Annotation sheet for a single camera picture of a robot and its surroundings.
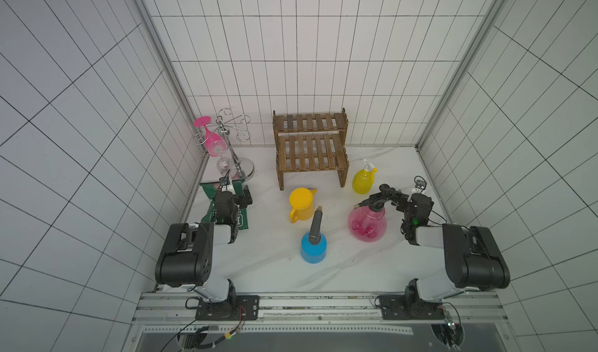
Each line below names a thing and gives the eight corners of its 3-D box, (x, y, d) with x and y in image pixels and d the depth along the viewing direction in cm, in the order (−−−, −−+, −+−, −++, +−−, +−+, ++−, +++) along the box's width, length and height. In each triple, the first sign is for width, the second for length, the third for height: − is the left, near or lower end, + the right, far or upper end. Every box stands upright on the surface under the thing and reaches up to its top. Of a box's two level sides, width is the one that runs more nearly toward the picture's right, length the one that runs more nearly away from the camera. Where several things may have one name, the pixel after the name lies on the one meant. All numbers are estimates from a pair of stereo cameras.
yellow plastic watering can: (289, 223, 93) (288, 210, 85) (290, 201, 100) (289, 187, 92) (315, 223, 93) (317, 210, 85) (315, 201, 100) (316, 187, 92)
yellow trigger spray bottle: (361, 197, 103) (371, 173, 88) (350, 185, 107) (357, 159, 93) (367, 194, 104) (378, 169, 90) (356, 181, 108) (365, 156, 94)
